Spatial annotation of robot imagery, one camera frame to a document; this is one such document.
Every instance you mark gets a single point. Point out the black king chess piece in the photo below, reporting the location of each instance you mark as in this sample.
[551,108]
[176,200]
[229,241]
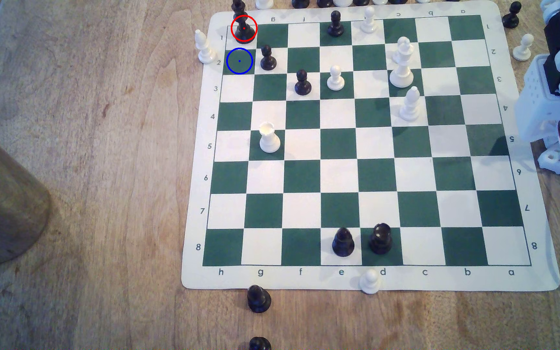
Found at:
[244,30]

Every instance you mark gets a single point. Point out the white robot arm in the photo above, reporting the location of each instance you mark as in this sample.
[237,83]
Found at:
[542,97]

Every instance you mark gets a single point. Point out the white rook chess piece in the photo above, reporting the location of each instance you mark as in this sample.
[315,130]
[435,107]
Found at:
[269,141]

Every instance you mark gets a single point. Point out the green and white chess mat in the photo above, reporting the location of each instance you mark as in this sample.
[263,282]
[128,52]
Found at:
[338,146]

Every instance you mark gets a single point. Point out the black pawn chess piece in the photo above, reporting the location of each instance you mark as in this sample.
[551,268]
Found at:
[268,61]
[303,85]
[336,28]
[511,18]

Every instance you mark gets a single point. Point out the black bishop chess piece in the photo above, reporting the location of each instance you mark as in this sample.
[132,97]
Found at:
[343,244]

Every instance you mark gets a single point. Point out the white pawn chess piece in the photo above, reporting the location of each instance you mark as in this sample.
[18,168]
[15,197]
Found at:
[397,52]
[336,81]
[523,48]
[369,23]
[370,283]

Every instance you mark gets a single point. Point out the black rook chess piece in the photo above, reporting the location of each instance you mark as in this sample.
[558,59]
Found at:
[380,240]

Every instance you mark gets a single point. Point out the white bishop chess piece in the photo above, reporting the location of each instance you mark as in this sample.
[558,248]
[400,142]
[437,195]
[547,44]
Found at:
[410,109]
[205,48]

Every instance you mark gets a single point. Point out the white queen chess piece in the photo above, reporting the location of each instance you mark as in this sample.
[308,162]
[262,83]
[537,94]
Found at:
[402,73]

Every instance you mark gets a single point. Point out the blurry brown cylinder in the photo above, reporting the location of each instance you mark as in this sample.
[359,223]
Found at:
[3,204]

